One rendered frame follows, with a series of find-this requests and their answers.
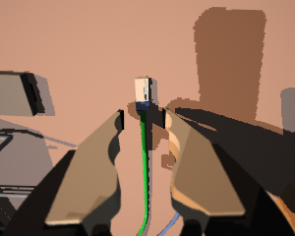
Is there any dark grey port rack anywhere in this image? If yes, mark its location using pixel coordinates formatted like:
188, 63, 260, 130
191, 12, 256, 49
0, 71, 38, 198

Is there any green cable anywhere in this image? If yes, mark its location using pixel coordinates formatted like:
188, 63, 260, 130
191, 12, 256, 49
138, 111, 148, 236

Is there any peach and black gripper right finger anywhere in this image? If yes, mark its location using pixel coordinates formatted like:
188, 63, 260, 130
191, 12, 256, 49
162, 107, 295, 236

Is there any blue network cable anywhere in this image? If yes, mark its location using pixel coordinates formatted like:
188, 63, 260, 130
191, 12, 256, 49
157, 212, 179, 236

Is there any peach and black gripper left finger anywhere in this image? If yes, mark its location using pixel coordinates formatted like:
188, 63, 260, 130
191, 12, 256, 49
1, 109, 124, 236

